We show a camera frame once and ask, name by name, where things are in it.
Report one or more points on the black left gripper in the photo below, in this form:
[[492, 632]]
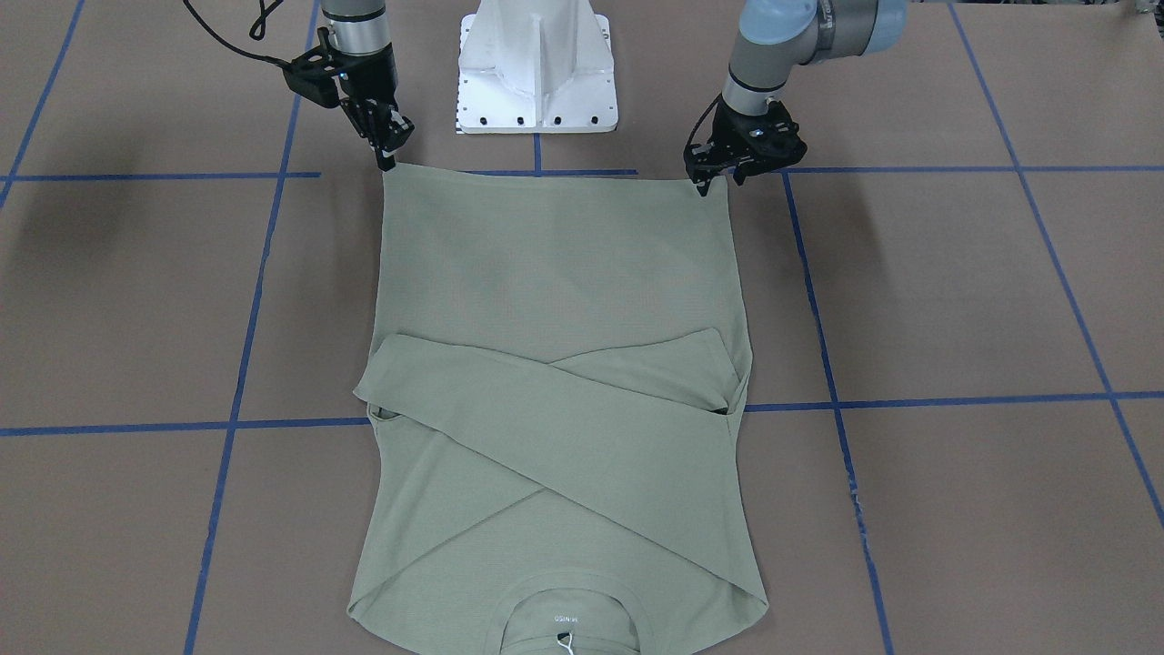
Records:
[[733, 126]]

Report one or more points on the olive green long-sleeve shirt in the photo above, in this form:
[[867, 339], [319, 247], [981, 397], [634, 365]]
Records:
[[556, 384]]

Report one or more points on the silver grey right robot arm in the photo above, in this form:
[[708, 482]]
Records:
[[358, 28]]

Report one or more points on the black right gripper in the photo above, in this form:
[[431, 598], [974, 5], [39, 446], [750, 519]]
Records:
[[368, 84]]

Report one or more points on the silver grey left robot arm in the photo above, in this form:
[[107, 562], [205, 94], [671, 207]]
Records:
[[775, 36]]

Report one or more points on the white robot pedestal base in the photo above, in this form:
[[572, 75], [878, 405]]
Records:
[[529, 67]]

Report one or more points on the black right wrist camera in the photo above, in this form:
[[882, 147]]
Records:
[[310, 77]]

